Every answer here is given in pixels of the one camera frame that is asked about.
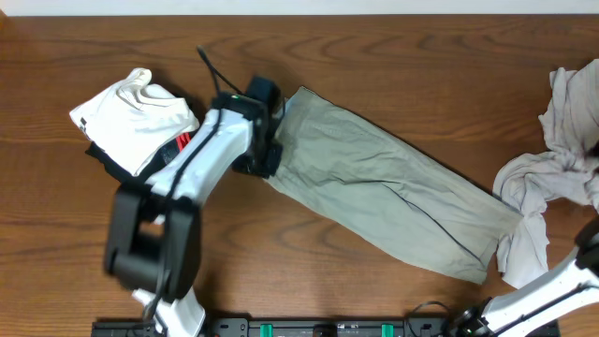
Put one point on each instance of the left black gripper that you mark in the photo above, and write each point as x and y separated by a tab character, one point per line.
270	165

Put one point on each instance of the khaki green shorts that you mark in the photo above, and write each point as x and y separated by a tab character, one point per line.
344	168

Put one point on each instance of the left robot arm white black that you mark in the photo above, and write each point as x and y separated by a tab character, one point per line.
153	246

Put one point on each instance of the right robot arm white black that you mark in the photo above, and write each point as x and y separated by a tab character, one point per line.
572	284

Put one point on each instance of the white folded shirt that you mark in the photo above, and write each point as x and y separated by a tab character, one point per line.
133	118

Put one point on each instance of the black folded garment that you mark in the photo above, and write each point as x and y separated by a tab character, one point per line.
156	161

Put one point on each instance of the light striped crumpled shirt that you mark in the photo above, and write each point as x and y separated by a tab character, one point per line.
567	169

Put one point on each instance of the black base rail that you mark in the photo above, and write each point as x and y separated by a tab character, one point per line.
241	327

